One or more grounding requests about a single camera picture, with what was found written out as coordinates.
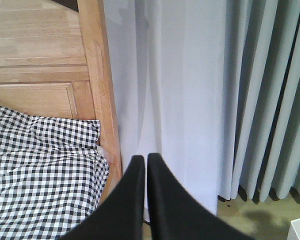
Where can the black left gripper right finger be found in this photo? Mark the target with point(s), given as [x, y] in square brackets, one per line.
[175, 214]

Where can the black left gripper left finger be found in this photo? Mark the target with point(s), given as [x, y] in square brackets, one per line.
[120, 216]

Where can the black white checkered bedding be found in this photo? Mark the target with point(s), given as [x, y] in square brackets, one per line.
[52, 174]

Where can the light grey curtain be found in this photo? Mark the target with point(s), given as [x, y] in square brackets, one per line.
[214, 87]

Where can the wooden bed frame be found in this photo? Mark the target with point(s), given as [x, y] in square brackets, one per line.
[55, 62]

